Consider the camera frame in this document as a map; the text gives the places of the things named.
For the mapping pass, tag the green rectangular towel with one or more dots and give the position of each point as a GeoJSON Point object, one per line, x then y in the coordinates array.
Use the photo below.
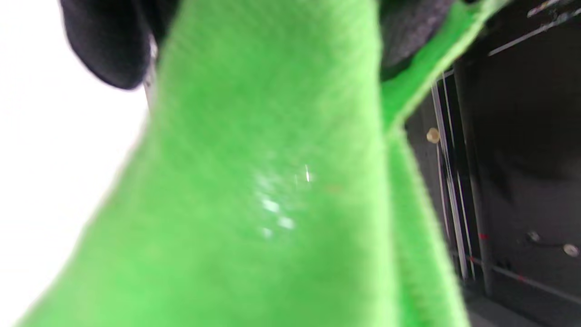
{"type": "Point", "coordinates": [249, 159]}

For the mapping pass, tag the person's left hand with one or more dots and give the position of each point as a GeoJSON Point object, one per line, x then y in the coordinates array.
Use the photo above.
{"type": "Point", "coordinates": [104, 36]}

